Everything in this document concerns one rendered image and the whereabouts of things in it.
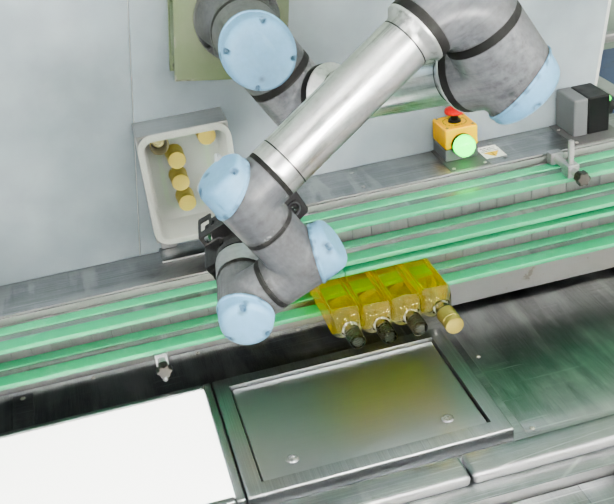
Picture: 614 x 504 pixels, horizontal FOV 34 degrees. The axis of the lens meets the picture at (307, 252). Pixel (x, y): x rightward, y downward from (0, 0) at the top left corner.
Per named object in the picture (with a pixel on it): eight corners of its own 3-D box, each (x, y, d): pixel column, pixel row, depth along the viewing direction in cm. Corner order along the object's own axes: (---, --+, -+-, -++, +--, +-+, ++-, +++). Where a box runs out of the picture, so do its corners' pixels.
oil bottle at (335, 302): (306, 288, 199) (336, 345, 181) (303, 264, 196) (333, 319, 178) (333, 282, 200) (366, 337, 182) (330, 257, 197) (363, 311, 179)
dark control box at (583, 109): (554, 124, 212) (573, 138, 205) (554, 88, 208) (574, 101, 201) (589, 116, 213) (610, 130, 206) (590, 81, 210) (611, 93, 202)
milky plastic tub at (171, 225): (151, 228, 198) (157, 248, 191) (130, 123, 188) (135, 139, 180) (237, 210, 201) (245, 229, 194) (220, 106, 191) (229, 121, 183)
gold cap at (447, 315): (433, 320, 181) (443, 333, 177) (440, 303, 180) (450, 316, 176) (450, 323, 182) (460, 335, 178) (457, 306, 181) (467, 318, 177)
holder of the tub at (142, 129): (157, 250, 201) (162, 268, 195) (131, 123, 188) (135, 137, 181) (239, 232, 204) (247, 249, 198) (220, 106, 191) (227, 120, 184)
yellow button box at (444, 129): (432, 149, 207) (446, 162, 201) (430, 115, 204) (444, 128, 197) (464, 143, 208) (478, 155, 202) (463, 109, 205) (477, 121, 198)
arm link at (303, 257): (306, 221, 127) (238, 267, 129) (356, 275, 132) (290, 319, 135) (300, 189, 133) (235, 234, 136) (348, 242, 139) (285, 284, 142)
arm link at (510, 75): (270, 51, 172) (531, -19, 131) (321, 112, 180) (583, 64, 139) (235, 101, 167) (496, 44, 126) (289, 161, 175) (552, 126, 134)
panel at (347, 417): (-16, 449, 185) (-20, 584, 156) (-20, 437, 183) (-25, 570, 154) (441, 338, 201) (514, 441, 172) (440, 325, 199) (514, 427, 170)
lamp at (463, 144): (451, 156, 200) (457, 161, 198) (450, 135, 198) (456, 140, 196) (472, 151, 201) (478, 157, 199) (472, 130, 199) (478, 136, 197)
